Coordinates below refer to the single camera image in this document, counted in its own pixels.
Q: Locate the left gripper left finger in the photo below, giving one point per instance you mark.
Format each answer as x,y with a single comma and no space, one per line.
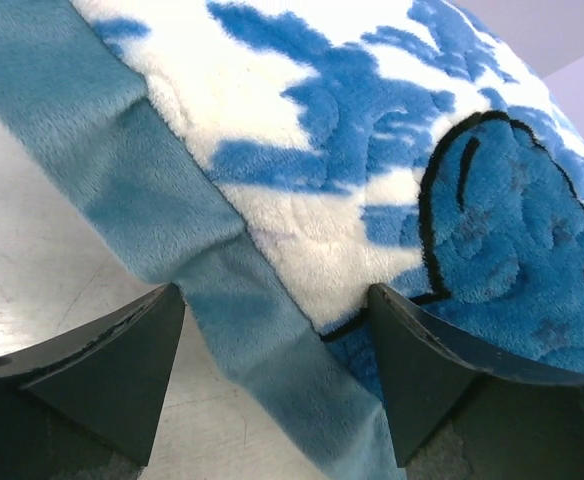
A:
86,404

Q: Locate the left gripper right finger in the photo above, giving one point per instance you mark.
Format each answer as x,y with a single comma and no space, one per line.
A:
461,408

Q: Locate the blue white plush pillowcase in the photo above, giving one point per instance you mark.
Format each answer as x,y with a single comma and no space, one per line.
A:
276,159

